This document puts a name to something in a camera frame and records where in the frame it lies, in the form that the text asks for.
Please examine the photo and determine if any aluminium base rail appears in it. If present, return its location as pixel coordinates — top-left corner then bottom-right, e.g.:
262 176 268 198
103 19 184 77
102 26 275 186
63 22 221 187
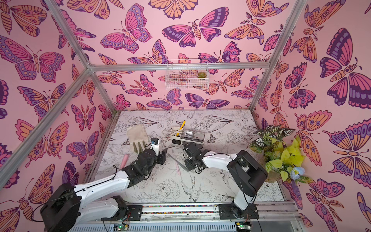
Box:
70 202 305 232

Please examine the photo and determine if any beige green-fingered glove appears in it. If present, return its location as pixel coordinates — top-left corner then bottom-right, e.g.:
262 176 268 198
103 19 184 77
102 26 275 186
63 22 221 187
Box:
127 124 149 154

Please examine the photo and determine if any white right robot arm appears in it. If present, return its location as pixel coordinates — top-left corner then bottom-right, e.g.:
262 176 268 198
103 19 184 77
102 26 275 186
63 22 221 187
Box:
183 143 268 219

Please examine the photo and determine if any pink cylinder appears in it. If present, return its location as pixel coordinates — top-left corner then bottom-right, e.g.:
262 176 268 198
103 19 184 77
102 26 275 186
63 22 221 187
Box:
120 154 129 169

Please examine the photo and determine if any cream toothbrush holder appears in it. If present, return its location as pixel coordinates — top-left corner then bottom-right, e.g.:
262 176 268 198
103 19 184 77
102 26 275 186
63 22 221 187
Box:
170 127 205 148

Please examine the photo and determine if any yellow toothbrush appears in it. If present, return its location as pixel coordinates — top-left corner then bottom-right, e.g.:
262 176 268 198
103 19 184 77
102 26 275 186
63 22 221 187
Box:
176 121 186 137

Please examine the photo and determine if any artificial leafy potted plant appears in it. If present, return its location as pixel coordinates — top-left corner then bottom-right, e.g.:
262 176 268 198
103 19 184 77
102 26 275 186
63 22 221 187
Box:
249 125 314 184

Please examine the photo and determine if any grey toothbrush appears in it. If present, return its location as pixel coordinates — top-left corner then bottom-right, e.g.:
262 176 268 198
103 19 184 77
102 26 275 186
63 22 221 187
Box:
167 154 189 173

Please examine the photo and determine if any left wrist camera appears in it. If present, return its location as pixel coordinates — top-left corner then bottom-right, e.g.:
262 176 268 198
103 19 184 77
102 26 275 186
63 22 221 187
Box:
150 137 160 156

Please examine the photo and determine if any small succulent plant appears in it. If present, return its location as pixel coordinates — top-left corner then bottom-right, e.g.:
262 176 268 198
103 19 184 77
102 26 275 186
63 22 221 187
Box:
197 72 207 79

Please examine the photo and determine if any white wire basket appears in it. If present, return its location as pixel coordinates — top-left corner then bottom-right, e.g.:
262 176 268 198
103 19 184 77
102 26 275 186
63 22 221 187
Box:
163 58 210 91

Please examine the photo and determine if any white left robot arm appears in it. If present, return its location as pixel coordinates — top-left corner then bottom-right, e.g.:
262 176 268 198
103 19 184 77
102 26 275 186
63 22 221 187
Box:
40 149 167 232

